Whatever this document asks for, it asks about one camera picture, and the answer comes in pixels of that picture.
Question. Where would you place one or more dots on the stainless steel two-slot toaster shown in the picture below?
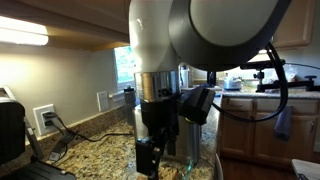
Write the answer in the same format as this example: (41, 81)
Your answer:
(188, 140)

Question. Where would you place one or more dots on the blue towel on cabinet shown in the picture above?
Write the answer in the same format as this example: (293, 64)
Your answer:
(282, 127)

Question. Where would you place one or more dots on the white blank wall plate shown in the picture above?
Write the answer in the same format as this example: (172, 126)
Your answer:
(102, 99)

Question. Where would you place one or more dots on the white wall power outlet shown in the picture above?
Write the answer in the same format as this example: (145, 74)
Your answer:
(39, 112)

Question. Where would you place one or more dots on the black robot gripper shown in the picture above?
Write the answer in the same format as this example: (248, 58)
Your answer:
(161, 120)

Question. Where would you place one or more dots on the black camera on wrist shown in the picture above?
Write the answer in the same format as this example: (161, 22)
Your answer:
(196, 105)

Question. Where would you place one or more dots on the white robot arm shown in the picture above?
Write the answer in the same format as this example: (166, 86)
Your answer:
(210, 35)

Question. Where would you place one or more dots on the dark grey water bottle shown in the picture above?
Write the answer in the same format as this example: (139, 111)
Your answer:
(130, 103)

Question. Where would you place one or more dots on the under-cabinet light bar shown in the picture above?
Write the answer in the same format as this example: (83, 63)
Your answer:
(22, 32)

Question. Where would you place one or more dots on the black panini grill press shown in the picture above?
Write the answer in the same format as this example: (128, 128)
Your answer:
(14, 129)

